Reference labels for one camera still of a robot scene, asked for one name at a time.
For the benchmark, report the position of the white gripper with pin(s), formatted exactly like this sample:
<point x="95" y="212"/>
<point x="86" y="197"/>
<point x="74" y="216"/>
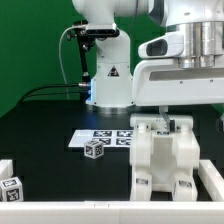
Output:
<point x="160" y="82"/>

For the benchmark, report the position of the white chair back frame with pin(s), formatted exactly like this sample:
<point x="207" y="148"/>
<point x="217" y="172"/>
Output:
<point x="185" y="146"/>

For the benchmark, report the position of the white tagged cube nut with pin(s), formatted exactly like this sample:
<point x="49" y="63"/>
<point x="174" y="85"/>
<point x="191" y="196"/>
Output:
<point x="93" y="149"/>

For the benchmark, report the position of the white tagged cube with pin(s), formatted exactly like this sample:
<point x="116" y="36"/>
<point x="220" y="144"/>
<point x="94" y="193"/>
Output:
<point x="11" y="190"/>

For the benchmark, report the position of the white chair seat part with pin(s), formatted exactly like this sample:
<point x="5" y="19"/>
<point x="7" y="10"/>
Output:
<point x="163" y="164"/>

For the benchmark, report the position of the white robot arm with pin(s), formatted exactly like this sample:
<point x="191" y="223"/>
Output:
<point x="185" y="66"/>

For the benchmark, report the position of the white marker sheet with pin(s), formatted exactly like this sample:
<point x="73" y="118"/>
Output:
<point x="110" y="138"/>

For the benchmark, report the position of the white right corner bracket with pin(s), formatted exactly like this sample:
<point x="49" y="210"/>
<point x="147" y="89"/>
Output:
<point x="212" y="180"/>

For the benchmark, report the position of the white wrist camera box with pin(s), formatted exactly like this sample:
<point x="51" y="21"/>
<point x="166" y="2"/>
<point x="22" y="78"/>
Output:
<point x="169" y="45"/>

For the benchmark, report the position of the white front rail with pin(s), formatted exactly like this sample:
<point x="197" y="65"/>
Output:
<point x="112" y="213"/>

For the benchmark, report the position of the black camera on stand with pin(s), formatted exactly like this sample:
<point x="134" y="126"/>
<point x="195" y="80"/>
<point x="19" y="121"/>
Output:
<point x="101" y="31"/>

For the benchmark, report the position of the black camera stand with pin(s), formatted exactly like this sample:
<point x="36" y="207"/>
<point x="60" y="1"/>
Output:
<point x="83" y="60"/>

